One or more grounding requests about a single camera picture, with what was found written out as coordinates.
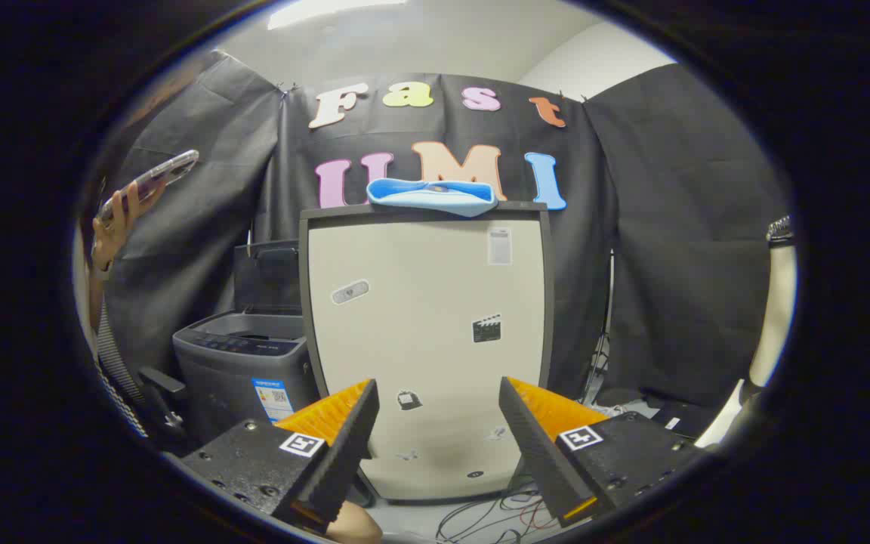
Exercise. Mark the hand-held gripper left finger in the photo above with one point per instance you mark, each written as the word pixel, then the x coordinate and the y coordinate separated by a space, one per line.
pixel 344 453

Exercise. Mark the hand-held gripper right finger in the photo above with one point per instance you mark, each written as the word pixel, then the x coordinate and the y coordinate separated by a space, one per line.
pixel 533 446

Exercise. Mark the grey washing machine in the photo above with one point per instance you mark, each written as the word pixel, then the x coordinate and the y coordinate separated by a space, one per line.
pixel 231 378

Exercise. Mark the light blue buttoned shirt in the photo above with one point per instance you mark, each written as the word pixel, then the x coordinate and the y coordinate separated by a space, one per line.
pixel 435 196

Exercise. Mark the person's knee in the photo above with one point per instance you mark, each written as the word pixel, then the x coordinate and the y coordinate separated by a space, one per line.
pixel 356 525

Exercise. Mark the black flat box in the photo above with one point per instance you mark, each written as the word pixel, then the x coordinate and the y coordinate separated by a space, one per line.
pixel 680 419

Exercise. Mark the black chair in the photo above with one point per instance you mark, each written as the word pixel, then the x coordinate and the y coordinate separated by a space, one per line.
pixel 163 389

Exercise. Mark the black backdrop cloth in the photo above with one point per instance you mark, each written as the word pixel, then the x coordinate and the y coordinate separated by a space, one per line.
pixel 669 227

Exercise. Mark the phone in clear case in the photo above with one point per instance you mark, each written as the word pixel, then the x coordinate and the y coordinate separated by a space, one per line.
pixel 155 175

